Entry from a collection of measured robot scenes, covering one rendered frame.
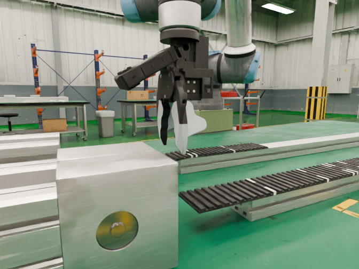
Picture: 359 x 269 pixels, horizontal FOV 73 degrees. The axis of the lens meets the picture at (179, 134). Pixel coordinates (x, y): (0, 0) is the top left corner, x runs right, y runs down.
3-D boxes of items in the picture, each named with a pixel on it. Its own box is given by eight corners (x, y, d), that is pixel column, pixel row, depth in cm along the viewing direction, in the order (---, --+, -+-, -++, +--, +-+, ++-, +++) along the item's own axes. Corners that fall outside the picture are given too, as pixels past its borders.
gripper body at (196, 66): (213, 102, 44) (215, 32, 42) (170, 103, 40) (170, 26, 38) (193, 101, 51) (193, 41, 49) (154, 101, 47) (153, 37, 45)
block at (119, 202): (138, 207, 32) (136, 137, 31) (178, 266, 21) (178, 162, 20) (64, 223, 28) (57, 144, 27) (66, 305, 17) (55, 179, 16)
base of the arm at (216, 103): (180, 108, 106) (181, 84, 104) (208, 106, 113) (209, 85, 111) (201, 110, 93) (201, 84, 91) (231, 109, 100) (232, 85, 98)
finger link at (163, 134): (185, 143, 52) (192, 103, 48) (159, 145, 49) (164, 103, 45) (179, 136, 54) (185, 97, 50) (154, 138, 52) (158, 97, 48)
